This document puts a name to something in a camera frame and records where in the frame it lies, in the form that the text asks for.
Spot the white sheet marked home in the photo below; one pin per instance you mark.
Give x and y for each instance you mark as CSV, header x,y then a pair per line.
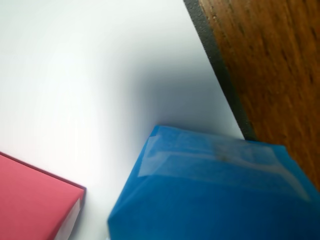
x,y
75,75

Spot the pink paper box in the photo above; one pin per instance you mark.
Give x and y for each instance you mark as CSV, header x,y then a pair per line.
x,y
32,200

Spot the blue paper box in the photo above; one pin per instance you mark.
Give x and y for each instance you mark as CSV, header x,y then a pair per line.
x,y
212,200

